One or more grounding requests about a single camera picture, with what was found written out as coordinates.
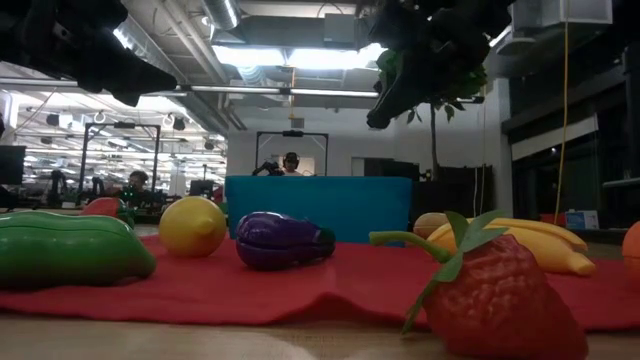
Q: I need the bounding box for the red strawberry toy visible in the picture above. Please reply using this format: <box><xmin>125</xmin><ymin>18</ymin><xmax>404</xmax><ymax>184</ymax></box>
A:
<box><xmin>368</xmin><ymin>209</ymin><xmax>590</xmax><ymax>360</ymax></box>

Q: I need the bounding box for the black monitor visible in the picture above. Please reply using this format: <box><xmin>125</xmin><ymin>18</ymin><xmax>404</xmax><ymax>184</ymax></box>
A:
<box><xmin>0</xmin><ymin>144</ymin><xmax>27</xmax><ymax>186</ymax></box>

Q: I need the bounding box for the blue white box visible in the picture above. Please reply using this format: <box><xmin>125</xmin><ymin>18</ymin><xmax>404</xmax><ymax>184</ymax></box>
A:
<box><xmin>565</xmin><ymin>209</ymin><xmax>600</xmax><ymax>231</ymax></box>

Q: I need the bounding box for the orange fruit toy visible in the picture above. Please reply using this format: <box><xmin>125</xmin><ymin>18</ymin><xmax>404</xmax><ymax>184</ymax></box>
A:
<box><xmin>621</xmin><ymin>221</ymin><xmax>640</xmax><ymax>281</ymax></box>

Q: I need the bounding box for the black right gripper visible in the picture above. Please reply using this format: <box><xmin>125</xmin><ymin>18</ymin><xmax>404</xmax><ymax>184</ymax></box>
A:
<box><xmin>366</xmin><ymin>0</ymin><xmax>516</xmax><ymax>130</ymax></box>

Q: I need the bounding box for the green artificial plant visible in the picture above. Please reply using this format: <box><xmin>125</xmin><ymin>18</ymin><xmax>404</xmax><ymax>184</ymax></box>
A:
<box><xmin>374</xmin><ymin>47</ymin><xmax>489</xmax><ymax>181</ymax></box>

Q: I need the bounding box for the ceiling light panel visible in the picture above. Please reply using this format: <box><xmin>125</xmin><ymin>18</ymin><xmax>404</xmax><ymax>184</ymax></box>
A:
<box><xmin>212</xmin><ymin>43</ymin><xmax>389</xmax><ymax>71</ymax></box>

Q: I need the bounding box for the black gantry frame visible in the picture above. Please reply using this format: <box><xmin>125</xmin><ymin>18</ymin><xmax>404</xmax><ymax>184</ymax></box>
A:
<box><xmin>254</xmin><ymin>129</ymin><xmax>330</xmax><ymax>177</ymax></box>
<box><xmin>79</xmin><ymin>122</ymin><xmax>162</xmax><ymax>196</ymax></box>

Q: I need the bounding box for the yellow hanging cable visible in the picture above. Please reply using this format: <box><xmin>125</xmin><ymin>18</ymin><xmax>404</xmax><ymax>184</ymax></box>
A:
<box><xmin>552</xmin><ymin>0</ymin><xmax>571</xmax><ymax>226</ymax></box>

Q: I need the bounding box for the person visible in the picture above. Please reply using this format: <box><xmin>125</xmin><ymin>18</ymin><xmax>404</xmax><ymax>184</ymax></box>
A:
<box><xmin>279</xmin><ymin>151</ymin><xmax>306</xmax><ymax>177</ymax></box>
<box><xmin>117</xmin><ymin>169</ymin><xmax>166</xmax><ymax>211</ymax></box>

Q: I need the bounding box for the ceiling light strip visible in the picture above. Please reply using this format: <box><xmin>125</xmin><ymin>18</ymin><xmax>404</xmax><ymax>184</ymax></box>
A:
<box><xmin>189</xmin><ymin>83</ymin><xmax>381</xmax><ymax>99</ymax></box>

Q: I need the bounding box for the tan potato toy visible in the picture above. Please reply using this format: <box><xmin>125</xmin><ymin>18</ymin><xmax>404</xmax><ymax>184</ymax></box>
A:
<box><xmin>412</xmin><ymin>211</ymin><xmax>451</xmax><ymax>240</ymax></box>

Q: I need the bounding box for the yellow lemon toy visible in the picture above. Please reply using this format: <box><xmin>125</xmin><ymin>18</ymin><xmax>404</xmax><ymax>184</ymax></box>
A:
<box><xmin>158</xmin><ymin>195</ymin><xmax>229</xmax><ymax>259</ymax></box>

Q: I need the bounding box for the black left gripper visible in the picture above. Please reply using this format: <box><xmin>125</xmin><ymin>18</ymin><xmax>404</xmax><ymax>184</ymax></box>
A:
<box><xmin>0</xmin><ymin>0</ymin><xmax>179</xmax><ymax>108</ymax></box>

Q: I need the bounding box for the red cloth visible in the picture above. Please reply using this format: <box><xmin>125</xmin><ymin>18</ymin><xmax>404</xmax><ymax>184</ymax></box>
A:
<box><xmin>0</xmin><ymin>234</ymin><xmax>640</xmax><ymax>332</ymax></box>

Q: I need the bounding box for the blue plastic tupperware container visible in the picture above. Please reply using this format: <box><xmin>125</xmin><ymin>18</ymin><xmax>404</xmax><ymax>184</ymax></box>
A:
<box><xmin>224</xmin><ymin>175</ymin><xmax>414</xmax><ymax>247</ymax></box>

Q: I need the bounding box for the purple eggplant toy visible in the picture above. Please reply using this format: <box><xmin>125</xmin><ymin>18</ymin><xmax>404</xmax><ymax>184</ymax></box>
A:
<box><xmin>234</xmin><ymin>211</ymin><xmax>337</xmax><ymax>272</ymax></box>

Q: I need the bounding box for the grey ceiling box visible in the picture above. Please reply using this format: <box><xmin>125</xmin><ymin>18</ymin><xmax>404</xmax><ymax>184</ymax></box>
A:
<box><xmin>323</xmin><ymin>13</ymin><xmax>359</xmax><ymax>44</ymax></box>

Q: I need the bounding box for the green cucumber toy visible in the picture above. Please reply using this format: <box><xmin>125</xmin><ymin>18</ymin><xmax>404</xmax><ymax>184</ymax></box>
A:
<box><xmin>0</xmin><ymin>209</ymin><xmax>158</xmax><ymax>291</ymax></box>

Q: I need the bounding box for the round silver air duct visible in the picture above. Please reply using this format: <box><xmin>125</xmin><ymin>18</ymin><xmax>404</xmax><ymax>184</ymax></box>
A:
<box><xmin>202</xmin><ymin>0</ymin><xmax>242</xmax><ymax>31</ymax></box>

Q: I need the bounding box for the yellow banana toy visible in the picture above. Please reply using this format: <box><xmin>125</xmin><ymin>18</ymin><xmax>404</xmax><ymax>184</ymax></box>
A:
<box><xmin>427</xmin><ymin>216</ymin><xmax>598</xmax><ymax>277</ymax></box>

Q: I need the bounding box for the black plant pot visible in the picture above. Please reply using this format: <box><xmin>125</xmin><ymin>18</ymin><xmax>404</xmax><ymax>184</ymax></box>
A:
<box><xmin>409</xmin><ymin>180</ymin><xmax>481</xmax><ymax>234</ymax></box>

